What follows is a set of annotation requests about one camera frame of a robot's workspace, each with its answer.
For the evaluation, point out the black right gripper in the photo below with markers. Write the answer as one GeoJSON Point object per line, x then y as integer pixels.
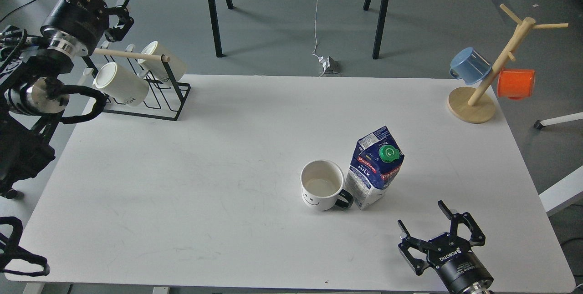
{"type": "Point", "coordinates": [455, 262]}

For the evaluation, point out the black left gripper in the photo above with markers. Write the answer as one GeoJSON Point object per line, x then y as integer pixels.
{"type": "Point", "coordinates": [75, 27]}

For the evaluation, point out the blue white milk carton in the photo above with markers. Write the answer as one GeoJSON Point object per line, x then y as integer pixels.
{"type": "Point", "coordinates": [376, 161]}

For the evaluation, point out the white smiley mug black handle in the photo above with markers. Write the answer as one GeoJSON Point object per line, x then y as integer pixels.
{"type": "Point", "coordinates": [322, 186]}

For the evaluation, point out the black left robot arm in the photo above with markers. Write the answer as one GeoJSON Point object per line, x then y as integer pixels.
{"type": "Point", "coordinates": [33, 100]}

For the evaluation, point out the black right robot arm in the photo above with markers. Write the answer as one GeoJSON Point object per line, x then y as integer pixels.
{"type": "Point", "coordinates": [450, 254]}

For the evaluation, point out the white mug front on rack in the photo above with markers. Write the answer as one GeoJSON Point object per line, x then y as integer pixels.
{"type": "Point", "coordinates": [121, 84]}

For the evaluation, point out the white mug on rack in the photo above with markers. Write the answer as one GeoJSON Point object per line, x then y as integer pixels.
{"type": "Point", "coordinates": [176, 65]}
{"type": "Point", "coordinates": [121, 84]}

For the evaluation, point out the white mug rear on rack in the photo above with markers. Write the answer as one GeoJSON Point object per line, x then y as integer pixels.
{"type": "Point", "coordinates": [176, 65]}

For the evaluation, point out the white stand base right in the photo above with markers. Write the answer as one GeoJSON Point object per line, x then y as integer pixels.
{"type": "Point", "coordinates": [569, 190]}

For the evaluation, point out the wooden mug tree stand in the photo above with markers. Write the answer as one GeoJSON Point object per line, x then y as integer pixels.
{"type": "Point", "coordinates": [473, 105]}

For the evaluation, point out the orange hanging mug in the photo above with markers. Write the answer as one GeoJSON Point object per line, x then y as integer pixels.
{"type": "Point", "coordinates": [516, 84]}

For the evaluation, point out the blue hanging mug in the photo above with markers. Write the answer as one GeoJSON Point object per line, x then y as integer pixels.
{"type": "Point", "coordinates": [470, 66]}

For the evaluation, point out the white power adapter on floor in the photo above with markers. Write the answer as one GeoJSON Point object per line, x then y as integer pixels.
{"type": "Point", "coordinates": [329, 66]}

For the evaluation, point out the black wire mug rack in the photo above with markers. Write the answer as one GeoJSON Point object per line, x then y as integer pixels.
{"type": "Point", "coordinates": [163, 102]}

